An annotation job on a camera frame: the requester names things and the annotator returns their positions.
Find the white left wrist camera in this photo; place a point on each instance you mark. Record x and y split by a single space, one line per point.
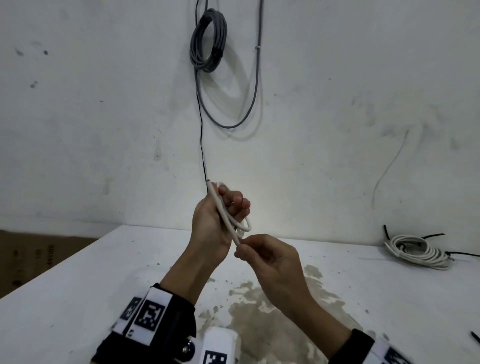
221 341

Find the person's right forearm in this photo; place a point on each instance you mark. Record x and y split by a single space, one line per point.
318 330

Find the person's left forearm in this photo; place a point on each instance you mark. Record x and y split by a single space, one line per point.
187 281

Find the person's left hand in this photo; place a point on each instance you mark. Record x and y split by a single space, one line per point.
206 236

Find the brown cardboard box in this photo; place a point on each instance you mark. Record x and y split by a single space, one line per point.
33 262

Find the person's right hand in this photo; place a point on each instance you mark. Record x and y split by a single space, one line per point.
277 270

